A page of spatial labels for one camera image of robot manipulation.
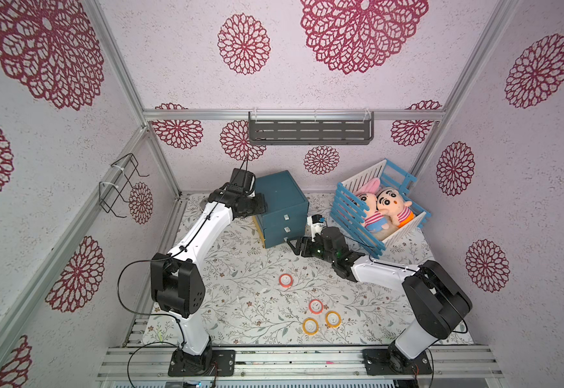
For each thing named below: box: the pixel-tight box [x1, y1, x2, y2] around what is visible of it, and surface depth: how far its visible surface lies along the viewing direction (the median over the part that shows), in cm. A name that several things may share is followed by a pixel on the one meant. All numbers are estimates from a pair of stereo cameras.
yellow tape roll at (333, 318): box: [324, 310, 342, 329], surface depth 84 cm
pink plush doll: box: [353, 177, 389, 233], surface depth 99 cm
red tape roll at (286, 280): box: [278, 273, 294, 289], surface depth 94 cm
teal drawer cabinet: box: [252, 169, 310, 249], surface depth 92 cm
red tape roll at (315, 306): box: [308, 299, 324, 315], surface depth 87 cm
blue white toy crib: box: [329, 158, 433, 259], surface depth 100 cm
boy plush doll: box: [375, 186, 415, 228], surface depth 100 cm
